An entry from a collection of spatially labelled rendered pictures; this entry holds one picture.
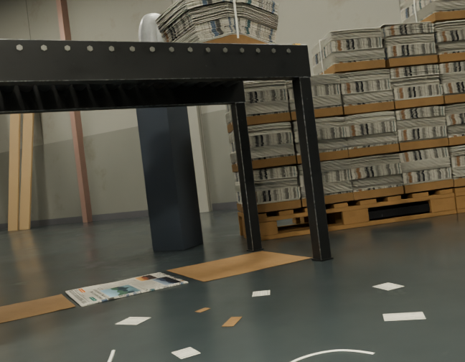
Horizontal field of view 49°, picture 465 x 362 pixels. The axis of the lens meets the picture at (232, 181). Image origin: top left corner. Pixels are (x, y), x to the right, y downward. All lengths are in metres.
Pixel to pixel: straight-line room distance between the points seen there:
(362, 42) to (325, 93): 0.35
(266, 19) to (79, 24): 5.19
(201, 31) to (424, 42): 1.51
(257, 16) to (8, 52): 0.96
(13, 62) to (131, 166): 4.91
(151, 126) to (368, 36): 1.26
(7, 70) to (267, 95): 1.49
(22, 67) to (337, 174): 1.75
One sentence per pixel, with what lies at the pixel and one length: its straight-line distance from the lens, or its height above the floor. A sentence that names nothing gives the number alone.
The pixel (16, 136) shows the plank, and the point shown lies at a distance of 7.41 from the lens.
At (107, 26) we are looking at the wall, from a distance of 6.80.
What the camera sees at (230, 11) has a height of 0.97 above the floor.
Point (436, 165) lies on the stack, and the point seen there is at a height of 0.28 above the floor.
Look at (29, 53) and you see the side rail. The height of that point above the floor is 0.76.
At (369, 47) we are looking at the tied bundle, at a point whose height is 0.95.
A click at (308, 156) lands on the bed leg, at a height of 0.39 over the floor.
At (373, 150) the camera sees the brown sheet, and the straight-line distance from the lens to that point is 2.85.
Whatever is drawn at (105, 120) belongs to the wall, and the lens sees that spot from 6.69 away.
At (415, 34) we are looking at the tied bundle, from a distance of 3.08.
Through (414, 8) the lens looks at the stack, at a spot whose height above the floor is 1.20.
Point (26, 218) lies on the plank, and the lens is 7.07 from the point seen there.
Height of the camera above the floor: 0.34
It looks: level
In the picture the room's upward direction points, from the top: 7 degrees counter-clockwise
